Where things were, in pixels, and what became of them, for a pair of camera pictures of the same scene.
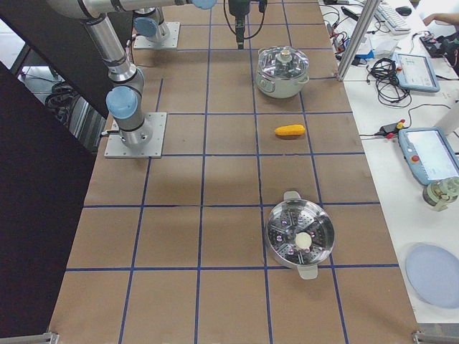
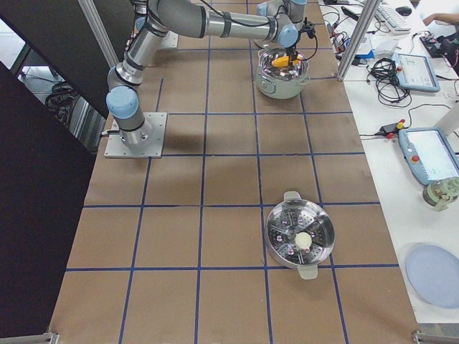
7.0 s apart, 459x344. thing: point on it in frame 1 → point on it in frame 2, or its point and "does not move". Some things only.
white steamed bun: x=303 y=240 does not move
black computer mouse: x=404 y=11 does not move
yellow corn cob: x=291 y=130 → x=284 y=61
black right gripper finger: x=240 y=31 → x=295 y=56
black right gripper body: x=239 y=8 → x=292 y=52
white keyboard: x=391 y=18 does not move
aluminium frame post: x=358 y=39 does not move
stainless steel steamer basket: x=299 y=232 does not move
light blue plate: x=432 y=271 does not move
